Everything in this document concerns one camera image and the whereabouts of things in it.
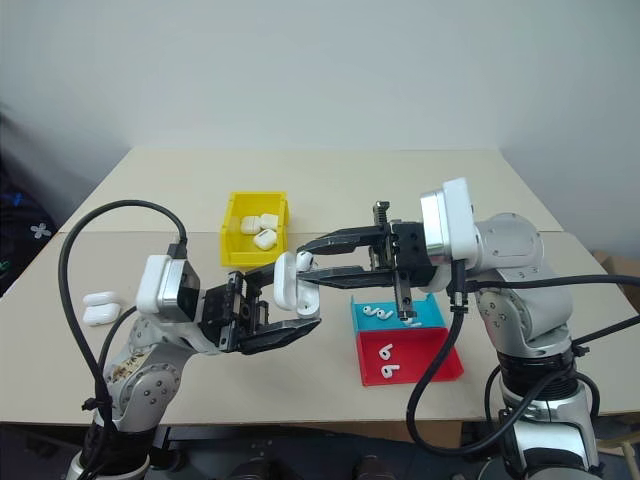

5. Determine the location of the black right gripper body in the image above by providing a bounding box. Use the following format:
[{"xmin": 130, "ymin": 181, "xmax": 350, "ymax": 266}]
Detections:
[{"xmin": 368, "ymin": 200, "xmax": 436, "ymax": 322}]

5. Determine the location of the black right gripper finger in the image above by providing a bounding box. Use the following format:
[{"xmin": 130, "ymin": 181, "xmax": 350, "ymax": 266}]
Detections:
[
  {"xmin": 294, "ymin": 265, "xmax": 398, "ymax": 292},
  {"xmin": 296, "ymin": 224, "xmax": 391, "ymax": 258}
]

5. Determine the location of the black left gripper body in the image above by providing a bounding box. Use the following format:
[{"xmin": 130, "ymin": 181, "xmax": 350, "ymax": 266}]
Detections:
[{"xmin": 197, "ymin": 271, "xmax": 275, "ymax": 356}]

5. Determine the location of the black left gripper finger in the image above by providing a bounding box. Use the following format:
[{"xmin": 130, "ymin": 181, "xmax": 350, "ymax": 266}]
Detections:
[
  {"xmin": 242, "ymin": 263, "xmax": 277, "ymax": 296},
  {"xmin": 240, "ymin": 317, "xmax": 322, "ymax": 356}
]

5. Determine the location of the yellow plastic bin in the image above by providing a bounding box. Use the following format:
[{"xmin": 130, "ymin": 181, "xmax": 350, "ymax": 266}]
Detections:
[{"xmin": 219, "ymin": 190, "xmax": 293, "ymax": 268}]

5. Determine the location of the blue shallow tray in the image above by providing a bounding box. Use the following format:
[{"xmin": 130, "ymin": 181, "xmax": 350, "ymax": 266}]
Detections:
[{"xmin": 348, "ymin": 291, "xmax": 449, "ymax": 335}]

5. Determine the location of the red shallow tray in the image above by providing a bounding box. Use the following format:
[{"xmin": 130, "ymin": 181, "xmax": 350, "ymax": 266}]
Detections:
[{"xmin": 354, "ymin": 327, "xmax": 466, "ymax": 388}]

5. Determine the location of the brown cardboard box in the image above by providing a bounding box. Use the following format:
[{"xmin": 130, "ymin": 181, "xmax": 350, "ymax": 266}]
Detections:
[{"xmin": 591, "ymin": 249, "xmax": 640, "ymax": 282}]

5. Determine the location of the dark patterned cloth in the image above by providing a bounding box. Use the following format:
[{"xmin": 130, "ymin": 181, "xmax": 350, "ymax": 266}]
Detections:
[{"xmin": 0, "ymin": 107, "xmax": 69, "ymax": 297}]

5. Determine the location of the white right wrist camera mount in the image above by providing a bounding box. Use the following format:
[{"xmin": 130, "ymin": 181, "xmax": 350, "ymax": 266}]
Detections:
[{"xmin": 418, "ymin": 177, "xmax": 482, "ymax": 266}]

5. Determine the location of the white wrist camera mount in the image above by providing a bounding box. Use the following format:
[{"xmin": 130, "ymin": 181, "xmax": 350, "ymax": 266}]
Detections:
[
  {"xmin": 418, "ymin": 177, "xmax": 482, "ymax": 266},
  {"xmin": 135, "ymin": 254, "xmax": 202, "ymax": 324}
]

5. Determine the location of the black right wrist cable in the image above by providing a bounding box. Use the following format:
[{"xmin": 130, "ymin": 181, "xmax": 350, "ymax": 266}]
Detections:
[{"xmin": 407, "ymin": 257, "xmax": 507, "ymax": 456}]

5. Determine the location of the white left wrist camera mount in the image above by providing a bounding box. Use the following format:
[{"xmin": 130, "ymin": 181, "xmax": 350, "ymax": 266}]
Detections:
[{"xmin": 135, "ymin": 254, "xmax": 202, "ymax": 324}]

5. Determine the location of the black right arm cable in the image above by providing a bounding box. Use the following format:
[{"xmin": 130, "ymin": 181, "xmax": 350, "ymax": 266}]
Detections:
[{"xmin": 465, "ymin": 273, "xmax": 640, "ymax": 351}]

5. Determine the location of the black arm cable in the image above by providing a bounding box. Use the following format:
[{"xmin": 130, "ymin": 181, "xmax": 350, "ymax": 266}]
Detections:
[
  {"xmin": 465, "ymin": 273, "xmax": 640, "ymax": 351},
  {"xmin": 58, "ymin": 199, "xmax": 190, "ymax": 480}
]

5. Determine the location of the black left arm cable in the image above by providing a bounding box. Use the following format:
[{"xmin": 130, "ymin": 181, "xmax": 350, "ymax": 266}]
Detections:
[{"xmin": 58, "ymin": 199, "xmax": 190, "ymax": 480}]

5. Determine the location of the wooden stool frame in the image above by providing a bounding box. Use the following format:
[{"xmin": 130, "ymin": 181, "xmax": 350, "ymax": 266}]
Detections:
[{"xmin": 596, "ymin": 423, "xmax": 640, "ymax": 460}]

